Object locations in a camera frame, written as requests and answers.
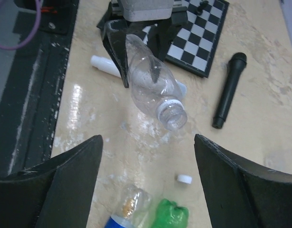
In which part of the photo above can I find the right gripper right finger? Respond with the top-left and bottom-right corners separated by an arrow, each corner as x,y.
195,134 -> 292,228

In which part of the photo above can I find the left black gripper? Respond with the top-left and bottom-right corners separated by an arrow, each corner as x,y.
97,0 -> 188,88

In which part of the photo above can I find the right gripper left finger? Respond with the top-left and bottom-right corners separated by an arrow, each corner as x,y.
0,135 -> 103,228

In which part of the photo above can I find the white cap of bottle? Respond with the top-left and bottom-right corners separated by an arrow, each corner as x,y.
177,174 -> 192,184

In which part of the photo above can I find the green plastic bottle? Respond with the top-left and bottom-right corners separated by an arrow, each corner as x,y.
150,199 -> 189,228

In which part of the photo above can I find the Pepsi label clear bottle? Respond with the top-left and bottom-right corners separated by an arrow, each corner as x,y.
104,184 -> 152,228

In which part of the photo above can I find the white microphone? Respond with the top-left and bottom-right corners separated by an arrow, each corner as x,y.
90,55 -> 187,99

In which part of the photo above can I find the black white chessboard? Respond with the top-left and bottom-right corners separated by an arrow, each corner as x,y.
141,0 -> 230,78

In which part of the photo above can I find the black chess piece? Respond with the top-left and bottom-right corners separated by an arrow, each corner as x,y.
196,0 -> 208,15

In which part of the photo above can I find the black microphone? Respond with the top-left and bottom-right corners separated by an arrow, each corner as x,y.
212,52 -> 247,129

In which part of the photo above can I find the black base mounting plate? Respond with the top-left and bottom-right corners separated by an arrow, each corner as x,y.
0,0 -> 79,177

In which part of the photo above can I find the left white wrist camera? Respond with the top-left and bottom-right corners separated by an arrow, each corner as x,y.
117,0 -> 174,22

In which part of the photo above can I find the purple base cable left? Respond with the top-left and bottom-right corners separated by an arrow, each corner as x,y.
0,0 -> 43,50

